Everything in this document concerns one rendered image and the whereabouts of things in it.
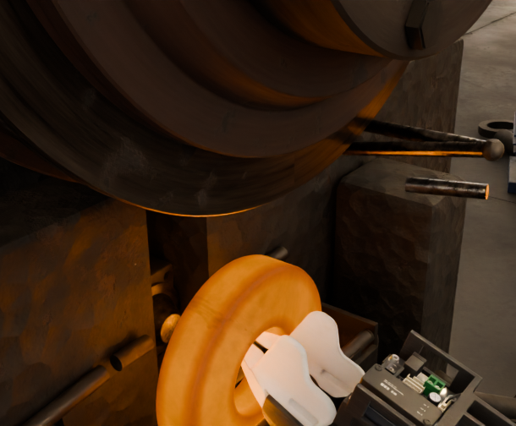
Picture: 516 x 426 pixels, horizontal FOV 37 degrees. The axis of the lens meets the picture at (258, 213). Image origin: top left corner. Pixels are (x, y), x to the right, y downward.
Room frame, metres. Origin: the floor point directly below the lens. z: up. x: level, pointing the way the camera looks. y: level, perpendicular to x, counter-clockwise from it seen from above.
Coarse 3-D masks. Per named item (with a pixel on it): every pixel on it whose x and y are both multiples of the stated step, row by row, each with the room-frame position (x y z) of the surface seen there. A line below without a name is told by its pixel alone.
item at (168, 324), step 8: (152, 296) 0.51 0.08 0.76; (160, 296) 0.51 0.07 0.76; (168, 296) 0.52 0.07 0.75; (160, 304) 0.50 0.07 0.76; (168, 304) 0.50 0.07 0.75; (160, 312) 0.49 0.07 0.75; (168, 312) 0.50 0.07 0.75; (176, 312) 0.50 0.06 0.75; (160, 320) 0.49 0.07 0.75; (168, 320) 0.49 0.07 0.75; (176, 320) 0.50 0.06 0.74; (160, 328) 0.49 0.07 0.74; (168, 328) 0.49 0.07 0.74; (160, 336) 0.49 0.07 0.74; (168, 336) 0.49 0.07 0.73; (160, 344) 0.49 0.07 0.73
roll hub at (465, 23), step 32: (256, 0) 0.33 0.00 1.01; (288, 0) 0.31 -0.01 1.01; (320, 0) 0.30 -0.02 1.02; (352, 0) 0.31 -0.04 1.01; (384, 0) 0.33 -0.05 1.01; (448, 0) 0.38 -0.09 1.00; (480, 0) 0.41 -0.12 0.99; (288, 32) 0.35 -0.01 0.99; (320, 32) 0.33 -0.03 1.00; (352, 32) 0.32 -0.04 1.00; (384, 32) 0.33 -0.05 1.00; (448, 32) 0.38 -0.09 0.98
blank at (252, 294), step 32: (256, 256) 0.48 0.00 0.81; (224, 288) 0.43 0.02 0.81; (256, 288) 0.44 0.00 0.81; (288, 288) 0.47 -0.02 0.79; (192, 320) 0.42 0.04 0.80; (224, 320) 0.41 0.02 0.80; (256, 320) 0.43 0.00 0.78; (288, 320) 0.47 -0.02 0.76; (192, 352) 0.40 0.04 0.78; (224, 352) 0.41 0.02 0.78; (160, 384) 0.40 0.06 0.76; (192, 384) 0.39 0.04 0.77; (224, 384) 0.41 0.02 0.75; (160, 416) 0.40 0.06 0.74; (192, 416) 0.38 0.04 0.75; (224, 416) 0.41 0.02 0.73; (256, 416) 0.44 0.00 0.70
